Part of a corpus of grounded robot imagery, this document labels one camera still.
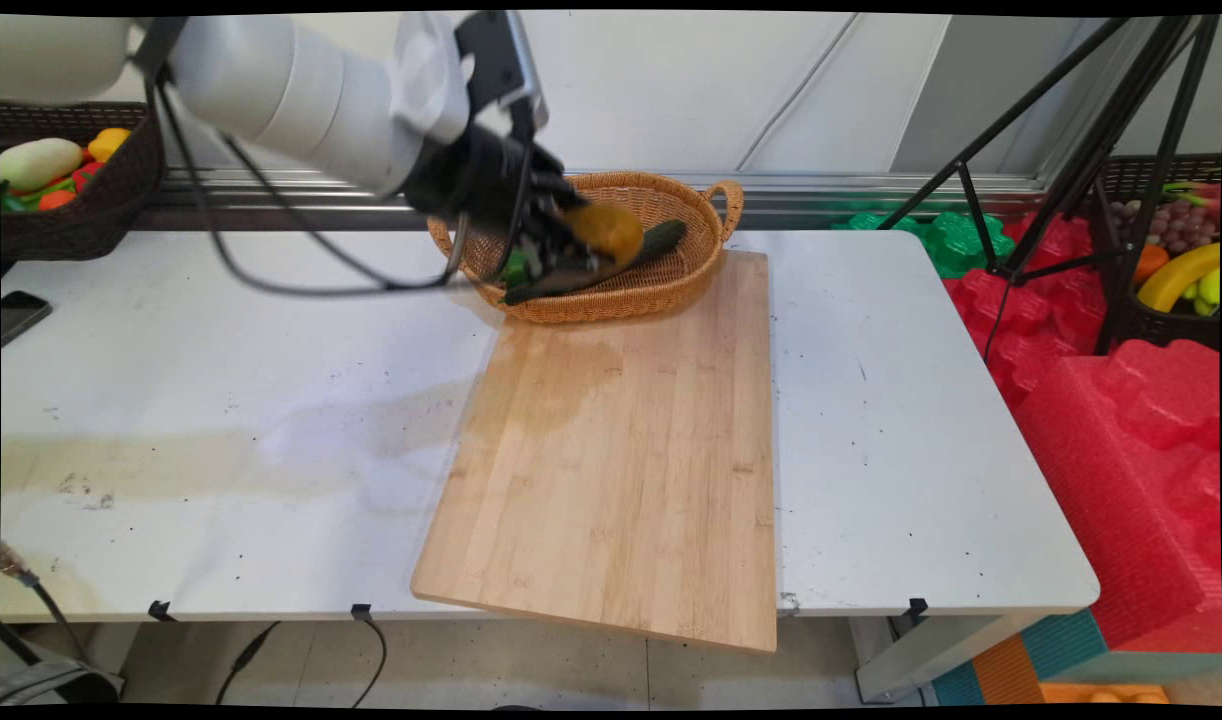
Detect yellow toy banana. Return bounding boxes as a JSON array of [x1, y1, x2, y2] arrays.
[[1136, 242, 1222, 313]]

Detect green foam mat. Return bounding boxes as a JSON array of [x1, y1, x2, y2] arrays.
[[829, 207, 1017, 279]]

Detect black smartphone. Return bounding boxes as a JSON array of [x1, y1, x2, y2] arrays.
[[0, 290, 53, 348]]

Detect wooden cutting board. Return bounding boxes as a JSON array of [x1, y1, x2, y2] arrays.
[[410, 249, 779, 655]]

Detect dark green cucumber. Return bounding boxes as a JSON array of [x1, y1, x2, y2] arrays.
[[502, 219, 688, 307]]

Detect dark woven fruit basket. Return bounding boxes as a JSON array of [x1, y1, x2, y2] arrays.
[[1088, 152, 1222, 351]]

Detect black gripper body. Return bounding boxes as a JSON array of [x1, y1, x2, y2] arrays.
[[403, 126, 576, 239]]

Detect teal and orange foam mat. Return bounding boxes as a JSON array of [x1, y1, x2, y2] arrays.
[[931, 608, 1222, 706]]

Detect red and green toy vegetable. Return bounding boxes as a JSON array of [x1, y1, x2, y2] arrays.
[[1161, 180, 1222, 209]]

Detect white table leg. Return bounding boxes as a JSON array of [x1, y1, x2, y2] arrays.
[[849, 612, 1042, 703]]

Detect thick black cable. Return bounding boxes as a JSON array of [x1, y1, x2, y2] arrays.
[[0, 620, 47, 669]]

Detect dark brown woven basket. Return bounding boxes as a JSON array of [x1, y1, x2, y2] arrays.
[[0, 100, 168, 263]]

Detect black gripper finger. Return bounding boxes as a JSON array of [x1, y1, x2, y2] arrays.
[[531, 172, 590, 215], [524, 226, 602, 285]]

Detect thin black hanging cable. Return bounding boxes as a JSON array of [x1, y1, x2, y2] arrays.
[[214, 612, 389, 709]]

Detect large red foam mat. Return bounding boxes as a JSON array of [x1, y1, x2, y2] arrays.
[[1011, 338, 1222, 655]]

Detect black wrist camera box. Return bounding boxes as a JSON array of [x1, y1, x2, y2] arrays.
[[455, 12, 550, 133]]

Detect black cable with metal connector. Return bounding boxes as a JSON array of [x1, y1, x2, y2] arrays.
[[0, 543, 97, 666]]

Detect purple toy grapes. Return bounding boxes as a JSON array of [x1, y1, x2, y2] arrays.
[[1111, 198, 1221, 255]]

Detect tan wicker basket with handles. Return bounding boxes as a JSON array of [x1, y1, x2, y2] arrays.
[[427, 170, 745, 325]]

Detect red foam mat pile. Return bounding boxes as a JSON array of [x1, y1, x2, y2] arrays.
[[943, 210, 1110, 409]]

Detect aluminium wall rail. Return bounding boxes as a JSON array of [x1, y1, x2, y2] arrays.
[[131, 168, 1057, 231]]

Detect light green toy fruit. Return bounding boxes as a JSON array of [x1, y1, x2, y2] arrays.
[[1179, 268, 1222, 317]]

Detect brown potato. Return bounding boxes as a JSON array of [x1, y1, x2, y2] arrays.
[[561, 203, 646, 269]]

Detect white toy eggplant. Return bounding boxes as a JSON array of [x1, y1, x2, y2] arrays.
[[0, 137, 84, 193]]

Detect black tripod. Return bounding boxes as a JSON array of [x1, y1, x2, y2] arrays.
[[876, 15, 1222, 363]]

